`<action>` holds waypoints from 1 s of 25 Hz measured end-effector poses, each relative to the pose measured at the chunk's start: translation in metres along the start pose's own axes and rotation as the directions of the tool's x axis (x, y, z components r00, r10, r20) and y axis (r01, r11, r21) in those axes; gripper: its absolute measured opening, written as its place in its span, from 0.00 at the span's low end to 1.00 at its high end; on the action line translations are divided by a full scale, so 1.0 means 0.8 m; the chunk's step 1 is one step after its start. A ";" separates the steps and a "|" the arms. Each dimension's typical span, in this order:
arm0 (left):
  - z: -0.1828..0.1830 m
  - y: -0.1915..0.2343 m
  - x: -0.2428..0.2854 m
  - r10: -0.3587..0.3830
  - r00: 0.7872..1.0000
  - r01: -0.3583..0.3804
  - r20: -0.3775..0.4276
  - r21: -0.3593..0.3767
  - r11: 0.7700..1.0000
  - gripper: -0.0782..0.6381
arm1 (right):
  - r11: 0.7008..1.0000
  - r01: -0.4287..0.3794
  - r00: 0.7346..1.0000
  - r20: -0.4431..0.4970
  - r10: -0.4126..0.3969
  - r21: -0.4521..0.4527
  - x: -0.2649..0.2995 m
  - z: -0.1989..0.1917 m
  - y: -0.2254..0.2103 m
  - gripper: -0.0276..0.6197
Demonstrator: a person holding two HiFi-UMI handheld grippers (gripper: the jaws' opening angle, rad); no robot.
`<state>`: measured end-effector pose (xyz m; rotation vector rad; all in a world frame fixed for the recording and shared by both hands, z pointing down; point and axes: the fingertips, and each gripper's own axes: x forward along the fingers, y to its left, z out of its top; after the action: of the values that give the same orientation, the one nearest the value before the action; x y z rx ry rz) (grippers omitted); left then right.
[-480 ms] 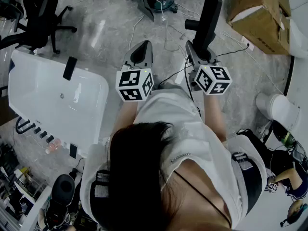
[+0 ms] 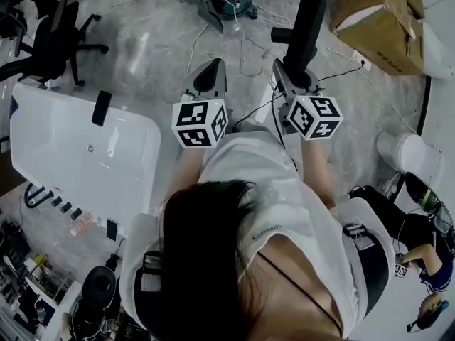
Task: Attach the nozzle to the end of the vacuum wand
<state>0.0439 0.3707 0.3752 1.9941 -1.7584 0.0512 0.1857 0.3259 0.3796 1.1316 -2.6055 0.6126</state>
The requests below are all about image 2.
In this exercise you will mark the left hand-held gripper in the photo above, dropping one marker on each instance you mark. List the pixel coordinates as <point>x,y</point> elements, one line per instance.
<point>199,119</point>

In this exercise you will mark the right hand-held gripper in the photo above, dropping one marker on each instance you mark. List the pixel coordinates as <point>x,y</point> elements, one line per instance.
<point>313,117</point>

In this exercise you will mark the grey vacuum floor nozzle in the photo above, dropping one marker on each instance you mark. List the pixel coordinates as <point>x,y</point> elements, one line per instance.
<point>206,7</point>

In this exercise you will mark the person's left forearm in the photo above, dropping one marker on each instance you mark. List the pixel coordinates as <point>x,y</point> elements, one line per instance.
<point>188,169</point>

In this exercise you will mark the person's right forearm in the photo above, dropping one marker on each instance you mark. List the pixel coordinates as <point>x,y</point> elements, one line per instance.
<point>318,172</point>

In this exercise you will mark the long white power strip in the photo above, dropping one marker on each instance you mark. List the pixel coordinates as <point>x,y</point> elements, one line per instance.
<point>264,103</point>

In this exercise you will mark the brown cardboard box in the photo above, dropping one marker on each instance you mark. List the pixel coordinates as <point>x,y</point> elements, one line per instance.
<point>380,23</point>

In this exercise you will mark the black rectangular pad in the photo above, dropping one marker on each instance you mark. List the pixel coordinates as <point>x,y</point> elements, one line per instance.
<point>101,108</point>

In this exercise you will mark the person's white shirt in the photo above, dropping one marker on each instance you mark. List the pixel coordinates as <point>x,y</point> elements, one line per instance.
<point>270,190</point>

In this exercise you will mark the white toilet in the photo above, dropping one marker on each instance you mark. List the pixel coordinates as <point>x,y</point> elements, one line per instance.
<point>412,155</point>

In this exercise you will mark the white bathtub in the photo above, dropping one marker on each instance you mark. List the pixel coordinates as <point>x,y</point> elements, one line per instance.
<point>85,155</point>

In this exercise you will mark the white curved tub shell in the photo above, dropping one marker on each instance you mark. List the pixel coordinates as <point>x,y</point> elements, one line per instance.
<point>439,30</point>

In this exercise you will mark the black office chair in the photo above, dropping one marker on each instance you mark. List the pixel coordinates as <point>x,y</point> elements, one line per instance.
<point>53,44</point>

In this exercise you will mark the dark green-labelled device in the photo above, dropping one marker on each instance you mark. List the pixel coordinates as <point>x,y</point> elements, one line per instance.
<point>424,194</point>

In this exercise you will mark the black flat phone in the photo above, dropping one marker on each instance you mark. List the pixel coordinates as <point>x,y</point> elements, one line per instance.
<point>112,230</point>

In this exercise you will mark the black faucet knob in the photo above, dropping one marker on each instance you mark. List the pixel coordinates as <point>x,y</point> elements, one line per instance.
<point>57,201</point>
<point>65,207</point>
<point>76,214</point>

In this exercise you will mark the pink translucent bottle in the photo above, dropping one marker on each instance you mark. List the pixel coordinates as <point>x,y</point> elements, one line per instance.
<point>81,225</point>

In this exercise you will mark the black curved faucet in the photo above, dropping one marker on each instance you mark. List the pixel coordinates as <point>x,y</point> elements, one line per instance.
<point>33,195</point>

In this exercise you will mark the black round stool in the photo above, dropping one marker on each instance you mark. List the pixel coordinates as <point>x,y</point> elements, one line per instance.
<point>99,286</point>

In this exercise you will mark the cluttered equipment shelf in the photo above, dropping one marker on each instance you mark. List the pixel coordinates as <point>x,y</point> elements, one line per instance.
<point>28,279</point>

